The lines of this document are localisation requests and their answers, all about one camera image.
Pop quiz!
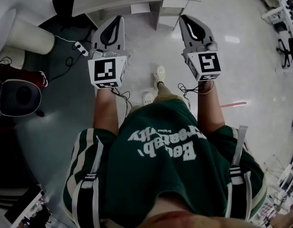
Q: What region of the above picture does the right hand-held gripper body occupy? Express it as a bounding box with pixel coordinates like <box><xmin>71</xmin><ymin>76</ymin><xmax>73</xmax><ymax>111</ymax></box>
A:
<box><xmin>181</xmin><ymin>42</ymin><xmax>222</xmax><ymax>82</ymax></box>

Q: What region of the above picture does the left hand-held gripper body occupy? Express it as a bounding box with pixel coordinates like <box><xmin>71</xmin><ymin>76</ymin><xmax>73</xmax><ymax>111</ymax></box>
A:
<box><xmin>88</xmin><ymin>47</ymin><xmax>131</xmax><ymax>90</ymax></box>

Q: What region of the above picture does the person's right forearm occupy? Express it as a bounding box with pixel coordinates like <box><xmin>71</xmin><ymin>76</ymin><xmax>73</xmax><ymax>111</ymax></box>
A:
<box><xmin>196</xmin><ymin>81</ymin><xmax>226</xmax><ymax>135</ymax></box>

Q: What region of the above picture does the person's left forearm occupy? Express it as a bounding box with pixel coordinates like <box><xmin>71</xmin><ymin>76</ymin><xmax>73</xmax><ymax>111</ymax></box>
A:
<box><xmin>93</xmin><ymin>87</ymin><xmax>120</xmax><ymax>137</ymax></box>

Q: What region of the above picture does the white office desk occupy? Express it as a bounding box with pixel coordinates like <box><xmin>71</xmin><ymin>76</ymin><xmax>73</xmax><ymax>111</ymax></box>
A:
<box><xmin>260</xmin><ymin>0</ymin><xmax>293</xmax><ymax>73</ymax></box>

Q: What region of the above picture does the white power strip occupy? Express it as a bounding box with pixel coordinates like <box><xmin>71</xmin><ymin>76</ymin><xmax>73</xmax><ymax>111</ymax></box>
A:
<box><xmin>74</xmin><ymin>41</ymin><xmax>89</xmax><ymax>57</ymax></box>

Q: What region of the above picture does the person's right shoe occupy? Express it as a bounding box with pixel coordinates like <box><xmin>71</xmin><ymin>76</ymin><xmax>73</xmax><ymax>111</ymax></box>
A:
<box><xmin>153</xmin><ymin>65</ymin><xmax>166</xmax><ymax>83</ymax></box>

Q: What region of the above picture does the person's shoe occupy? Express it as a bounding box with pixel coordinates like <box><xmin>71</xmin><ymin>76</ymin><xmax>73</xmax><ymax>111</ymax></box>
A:
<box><xmin>38</xmin><ymin>70</ymin><xmax>49</xmax><ymax>88</ymax></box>
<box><xmin>142</xmin><ymin>92</ymin><xmax>155</xmax><ymax>105</ymax></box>
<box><xmin>153</xmin><ymin>65</ymin><xmax>166</xmax><ymax>83</ymax></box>

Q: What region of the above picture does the red floor tape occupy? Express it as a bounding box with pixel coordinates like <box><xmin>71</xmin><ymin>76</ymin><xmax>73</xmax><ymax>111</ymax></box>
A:
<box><xmin>220</xmin><ymin>101</ymin><xmax>247</xmax><ymax>108</ymax></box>

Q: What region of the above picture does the black backpack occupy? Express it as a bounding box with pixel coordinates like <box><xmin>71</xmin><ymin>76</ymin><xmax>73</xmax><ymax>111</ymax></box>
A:
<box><xmin>52</xmin><ymin>0</ymin><xmax>77</xmax><ymax>30</ymax></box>

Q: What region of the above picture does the person's right leg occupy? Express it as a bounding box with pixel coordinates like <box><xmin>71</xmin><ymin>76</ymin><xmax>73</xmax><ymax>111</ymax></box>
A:
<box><xmin>156</xmin><ymin>81</ymin><xmax>175</xmax><ymax>102</ymax></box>

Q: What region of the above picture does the person's leg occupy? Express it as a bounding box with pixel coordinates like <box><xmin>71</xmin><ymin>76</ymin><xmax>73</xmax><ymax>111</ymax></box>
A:
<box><xmin>0</xmin><ymin>64</ymin><xmax>42</xmax><ymax>88</ymax></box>
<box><xmin>156</xmin><ymin>81</ymin><xmax>175</xmax><ymax>102</ymax></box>

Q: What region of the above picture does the person's left shoe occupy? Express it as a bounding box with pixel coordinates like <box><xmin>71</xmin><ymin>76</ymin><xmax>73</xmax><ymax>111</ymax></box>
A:
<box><xmin>142</xmin><ymin>92</ymin><xmax>155</xmax><ymax>105</ymax></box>

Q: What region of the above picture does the beige ribbed cylinder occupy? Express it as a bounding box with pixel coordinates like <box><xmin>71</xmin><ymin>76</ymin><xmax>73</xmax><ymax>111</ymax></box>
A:
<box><xmin>8</xmin><ymin>18</ymin><xmax>56</xmax><ymax>56</ymax></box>

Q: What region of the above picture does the black office chair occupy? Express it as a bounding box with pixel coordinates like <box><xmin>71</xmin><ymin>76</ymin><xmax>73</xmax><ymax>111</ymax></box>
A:
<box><xmin>276</xmin><ymin>38</ymin><xmax>293</xmax><ymax>69</ymax></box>

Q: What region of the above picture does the dark office chair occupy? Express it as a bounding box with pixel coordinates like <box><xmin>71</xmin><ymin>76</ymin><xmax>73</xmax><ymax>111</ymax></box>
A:
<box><xmin>0</xmin><ymin>78</ymin><xmax>45</xmax><ymax>118</ymax></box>

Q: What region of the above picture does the green printed t-shirt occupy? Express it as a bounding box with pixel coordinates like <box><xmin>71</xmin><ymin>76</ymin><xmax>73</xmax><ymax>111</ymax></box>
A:
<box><xmin>63</xmin><ymin>98</ymin><xmax>267</xmax><ymax>224</ymax></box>

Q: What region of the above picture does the person's face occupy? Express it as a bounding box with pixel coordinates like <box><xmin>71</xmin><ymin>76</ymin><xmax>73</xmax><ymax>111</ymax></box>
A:
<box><xmin>146</xmin><ymin>210</ymin><xmax>293</xmax><ymax>228</ymax></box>

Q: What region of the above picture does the wrist strap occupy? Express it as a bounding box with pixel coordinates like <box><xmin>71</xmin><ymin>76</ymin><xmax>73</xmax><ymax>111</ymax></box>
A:
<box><xmin>200</xmin><ymin>81</ymin><xmax>215</xmax><ymax>95</ymax></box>

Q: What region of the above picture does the white power cable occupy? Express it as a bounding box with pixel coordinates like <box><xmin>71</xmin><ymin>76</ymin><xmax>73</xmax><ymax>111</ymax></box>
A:
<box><xmin>54</xmin><ymin>34</ymin><xmax>77</xmax><ymax>44</ymax></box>

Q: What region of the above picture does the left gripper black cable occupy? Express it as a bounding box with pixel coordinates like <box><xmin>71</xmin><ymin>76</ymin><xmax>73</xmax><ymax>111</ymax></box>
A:
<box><xmin>110</xmin><ymin>88</ymin><xmax>133</xmax><ymax>109</ymax></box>

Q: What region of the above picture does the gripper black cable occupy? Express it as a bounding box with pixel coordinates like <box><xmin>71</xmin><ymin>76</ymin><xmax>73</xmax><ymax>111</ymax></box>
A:
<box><xmin>177</xmin><ymin>82</ymin><xmax>205</xmax><ymax>109</ymax></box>
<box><xmin>110</xmin><ymin>88</ymin><xmax>133</xmax><ymax>109</ymax></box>

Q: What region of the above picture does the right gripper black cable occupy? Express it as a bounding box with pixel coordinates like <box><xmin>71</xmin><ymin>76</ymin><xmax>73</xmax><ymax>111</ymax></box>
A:
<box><xmin>177</xmin><ymin>82</ymin><xmax>205</xmax><ymax>109</ymax></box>

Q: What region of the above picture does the black floor cable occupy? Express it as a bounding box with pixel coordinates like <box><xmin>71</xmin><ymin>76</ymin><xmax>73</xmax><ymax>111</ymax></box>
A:
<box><xmin>47</xmin><ymin>53</ymin><xmax>75</xmax><ymax>82</ymax></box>

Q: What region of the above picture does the right black white shoulder strap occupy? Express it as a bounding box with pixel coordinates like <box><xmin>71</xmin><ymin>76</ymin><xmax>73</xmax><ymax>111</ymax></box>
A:
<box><xmin>224</xmin><ymin>124</ymin><xmax>254</xmax><ymax>224</ymax></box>

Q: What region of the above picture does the black white shoulder strap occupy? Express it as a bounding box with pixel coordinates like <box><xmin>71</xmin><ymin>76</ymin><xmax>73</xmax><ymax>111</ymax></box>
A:
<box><xmin>71</xmin><ymin>136</ymin><xmax>105</xmax><ymax>228</ymax></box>
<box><xmin>224</xmin><ymin>124</ymin><xmax>254</xmax><ymax>224</ymax></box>

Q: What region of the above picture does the left black white shoulder strap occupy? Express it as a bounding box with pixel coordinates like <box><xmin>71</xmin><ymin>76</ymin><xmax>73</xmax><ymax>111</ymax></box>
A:
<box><xmin>71</xmin><ymin>136</ymin><xmax>105</xmax><ymax>228</ymax></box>

